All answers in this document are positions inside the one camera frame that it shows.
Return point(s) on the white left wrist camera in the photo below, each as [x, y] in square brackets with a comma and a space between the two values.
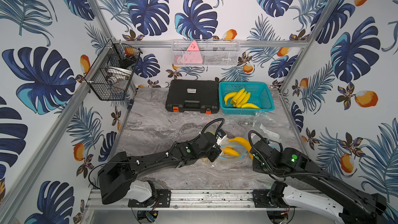
[221, 135]

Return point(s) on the orange-yellow banana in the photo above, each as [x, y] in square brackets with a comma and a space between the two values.
[230, 152]

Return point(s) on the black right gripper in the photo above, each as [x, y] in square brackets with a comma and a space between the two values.
[254, 165]

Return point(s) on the black wire basket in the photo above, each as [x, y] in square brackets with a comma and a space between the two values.
[113, 71]

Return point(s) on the yellow banana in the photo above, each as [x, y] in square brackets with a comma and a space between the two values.
[229, 97]
[250, 106]
[239, 95]

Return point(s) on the pink triangular object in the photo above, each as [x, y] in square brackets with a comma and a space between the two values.
[192, 55]

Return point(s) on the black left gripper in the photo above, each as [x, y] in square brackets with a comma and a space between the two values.
[214, 153]

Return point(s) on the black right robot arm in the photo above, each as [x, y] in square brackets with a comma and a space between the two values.
[338, 201]

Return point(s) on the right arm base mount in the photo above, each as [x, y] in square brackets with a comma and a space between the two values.
[270, 198]

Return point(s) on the white wire shelf basket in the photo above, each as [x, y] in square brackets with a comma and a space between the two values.
[220, 53]

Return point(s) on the clear zip-top bag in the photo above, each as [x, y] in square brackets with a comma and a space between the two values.
[270, 126]

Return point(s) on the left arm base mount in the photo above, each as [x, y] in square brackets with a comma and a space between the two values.
[144, 194]

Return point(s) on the aluminium front rail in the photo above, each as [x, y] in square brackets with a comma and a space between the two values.
[189, 200]

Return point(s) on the black plastic tool case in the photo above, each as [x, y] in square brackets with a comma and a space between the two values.
[193, 95]

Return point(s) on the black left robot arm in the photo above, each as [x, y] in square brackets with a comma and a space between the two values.
[119, 177]

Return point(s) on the teal plastic basket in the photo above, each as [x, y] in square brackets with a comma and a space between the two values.
[255, 93]

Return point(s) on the clear bag with banana peel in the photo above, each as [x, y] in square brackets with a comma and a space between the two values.
[224, 158]

